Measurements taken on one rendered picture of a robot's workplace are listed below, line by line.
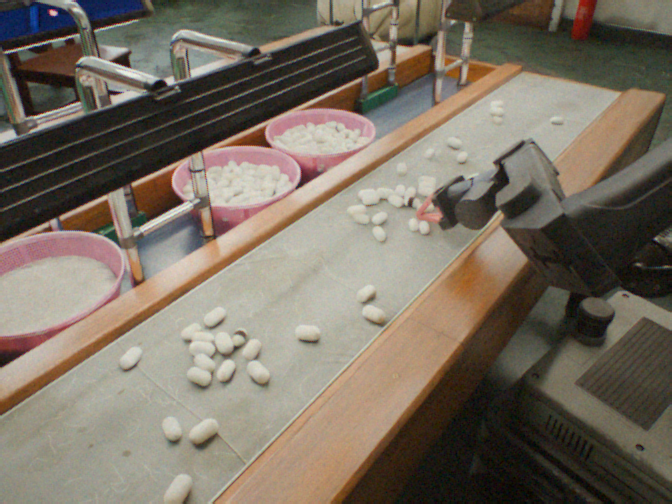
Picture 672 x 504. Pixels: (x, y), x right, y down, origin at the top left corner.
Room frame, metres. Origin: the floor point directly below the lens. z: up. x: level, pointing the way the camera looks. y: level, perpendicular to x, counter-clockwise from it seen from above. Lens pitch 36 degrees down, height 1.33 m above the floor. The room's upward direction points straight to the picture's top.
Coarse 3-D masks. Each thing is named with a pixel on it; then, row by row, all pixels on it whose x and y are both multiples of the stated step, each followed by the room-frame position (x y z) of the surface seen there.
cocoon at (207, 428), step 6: (204, 420) 0.43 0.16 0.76; (210, 420) 0.43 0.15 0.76; (198, 426) 0.42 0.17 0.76; (204, 426) 0.42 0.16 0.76; (210, 426) 0.42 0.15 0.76; (216, 426) 0.43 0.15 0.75; (192, 432) 0.42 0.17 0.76; (198, 432) 0.41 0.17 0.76; (204, 432) 0.42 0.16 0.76; (210, 432) 0.42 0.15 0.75; (192, 438) 0.41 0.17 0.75; (198, 438) 0.41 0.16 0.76; (204, 438) 0.41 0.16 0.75
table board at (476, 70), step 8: (408, 48) 2.04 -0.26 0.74; (432, 56) 1.98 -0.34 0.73; (448, 56) 1.95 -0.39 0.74; (432, 64) 1.98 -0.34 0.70; (448, 64) 1.94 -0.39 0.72; (472, 64) 1.89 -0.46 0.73; (480, 64) 1.87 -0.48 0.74; (488, 64) 1.87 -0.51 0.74; (432, 72) 1.97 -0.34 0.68; (448, 72) 1.94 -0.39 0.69; (456, 72) 1.92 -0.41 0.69; (472, 72) 1.88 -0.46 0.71; (480, 72) 1.87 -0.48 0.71; (488, 72) 1.85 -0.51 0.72; (528, 72) 1.79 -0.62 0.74; (472, 80) 1.88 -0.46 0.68; (560, 80) 1.71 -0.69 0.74; (600, 88) 1.64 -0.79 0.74; (664, 104) 1.53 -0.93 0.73
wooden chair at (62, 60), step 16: (64, 48) 3.00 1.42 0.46; (80, 48) 3.01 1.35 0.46; (112, 48) 3.00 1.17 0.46; (16, 64) 2.70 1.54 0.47; (32, 64) 2.74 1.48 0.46; (48, 64) 2.75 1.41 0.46; (64, 64) 2.76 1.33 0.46; (128, 64) 2.96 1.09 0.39; (16, 80) 2.71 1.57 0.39; (32, 80) 2.69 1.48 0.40; (48, 80) 2.66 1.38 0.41; (64, 80) 2.62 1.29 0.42; (32, 112) 2.71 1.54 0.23; (48, 112) 2.69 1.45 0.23
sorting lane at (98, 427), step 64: (448, 128) 1.35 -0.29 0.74; (512, 128) 1.35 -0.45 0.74; (576, 128) 1.35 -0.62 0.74; (256, 256) 0.80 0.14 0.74; (320, 256) 0.80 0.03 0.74; (384, 256) 0.80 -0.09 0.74; (448, 256) 0.80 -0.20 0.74; (192, 320) 0.63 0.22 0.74; (256, 320) 0.63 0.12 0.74; (320, 320) 0.63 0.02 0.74; (384, 320) 0.63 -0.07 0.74; (64, 384) 0.51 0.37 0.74; (128, 384) 0.51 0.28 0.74; (192, 384) 0.51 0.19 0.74; (256, 384) 0.51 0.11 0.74; (320, 384) 0.51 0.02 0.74; (0, 448) 0.41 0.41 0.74; (64, 448) 0.41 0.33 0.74; (128, 448) 0.41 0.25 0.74; (192, 448) 0.41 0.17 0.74; (256, 448) 0.41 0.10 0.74
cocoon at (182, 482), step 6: (174, 480) 0.35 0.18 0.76; (180, 480) 0.35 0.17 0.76; (186, 480) 0.35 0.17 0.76; (174, 486) 0.34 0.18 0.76; (180, 486) 0.34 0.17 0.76; (186, 486) 0.35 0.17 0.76; (168, 492) 0.34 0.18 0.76; (174, 492) 0.34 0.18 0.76; (180, 492) 0.34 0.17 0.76; (186, 492) 0.34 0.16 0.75; (168, 498) 0.33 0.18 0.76; (174, 498) 0.33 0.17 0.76; (180, 498) 0.33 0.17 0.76
